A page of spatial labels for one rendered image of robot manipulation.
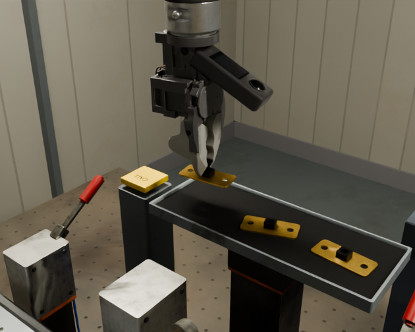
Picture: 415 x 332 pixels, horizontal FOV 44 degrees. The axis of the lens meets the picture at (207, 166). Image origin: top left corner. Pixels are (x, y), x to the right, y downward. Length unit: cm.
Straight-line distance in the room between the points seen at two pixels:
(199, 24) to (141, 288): 37
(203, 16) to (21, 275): 52
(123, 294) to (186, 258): 74
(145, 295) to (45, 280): 26
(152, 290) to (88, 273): 72
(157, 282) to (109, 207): 99
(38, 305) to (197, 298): 50
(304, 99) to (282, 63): 27
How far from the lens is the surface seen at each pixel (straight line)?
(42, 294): 96
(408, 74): 319
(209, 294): 135
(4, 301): 94
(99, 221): 166
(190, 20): 69
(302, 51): 345
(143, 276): 77
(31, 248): 95
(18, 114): 260
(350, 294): 67
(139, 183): 89
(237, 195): 85
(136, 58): 301
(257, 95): 69
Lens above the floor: 159
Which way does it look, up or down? 27 degrees down
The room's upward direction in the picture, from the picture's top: straight up
